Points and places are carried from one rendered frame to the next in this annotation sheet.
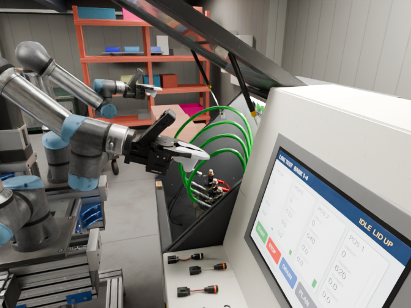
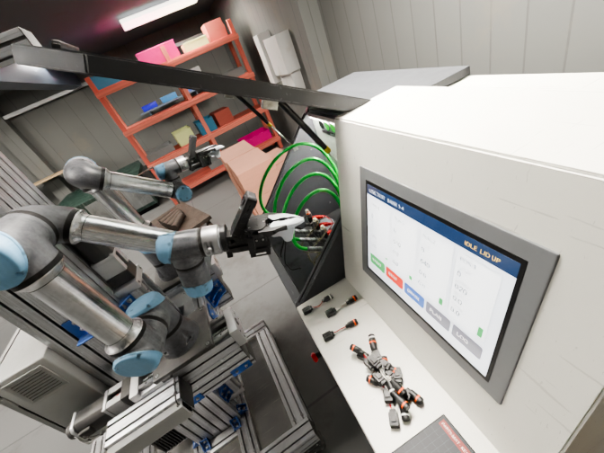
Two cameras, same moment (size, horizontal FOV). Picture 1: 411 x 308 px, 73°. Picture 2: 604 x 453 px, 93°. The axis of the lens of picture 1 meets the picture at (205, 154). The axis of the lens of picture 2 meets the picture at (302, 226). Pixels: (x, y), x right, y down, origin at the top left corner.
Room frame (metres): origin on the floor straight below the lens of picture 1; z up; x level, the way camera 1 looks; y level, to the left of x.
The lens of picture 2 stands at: (0.04, -0.03, 1.78)
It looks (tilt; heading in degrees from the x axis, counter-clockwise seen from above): 33 degrees down; 3
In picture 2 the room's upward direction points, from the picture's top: 24 degrees counter-clockwise
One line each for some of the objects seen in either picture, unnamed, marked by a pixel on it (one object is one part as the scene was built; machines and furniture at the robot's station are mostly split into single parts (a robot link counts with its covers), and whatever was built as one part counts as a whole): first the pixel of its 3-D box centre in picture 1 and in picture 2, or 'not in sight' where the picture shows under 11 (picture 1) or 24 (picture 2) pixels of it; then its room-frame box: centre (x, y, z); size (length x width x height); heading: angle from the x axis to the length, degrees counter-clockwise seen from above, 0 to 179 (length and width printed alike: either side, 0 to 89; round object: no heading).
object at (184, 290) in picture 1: (197, 289); (340, 329); (0.61, 0.02, 0.99); 0.12 x 0.02 x 0.02; 96
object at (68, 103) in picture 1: (40, 109); (111, 199); (6.04, 3.66, 0.35); 1.76 x 1.65 x 0.70; 105
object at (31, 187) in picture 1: (24, 197); (152, 314); (0.79, 0.59, 1.20); 0.13 x 0.12 x 0.14; 1
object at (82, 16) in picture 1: (147, 72); (196, 117); (5.64, 1.15, 1.17); 2.48 x 0.66 x 2.33; 105
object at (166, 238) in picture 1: (162, 220); (282, 271); (1.13, 0.21, 0.87); 0.62 x 0.04 x 0.16; 12
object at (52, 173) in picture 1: (62, 168); (168, 263); (1.27, 0.72, 1.09); 0.15 x 0.15 x 0.10
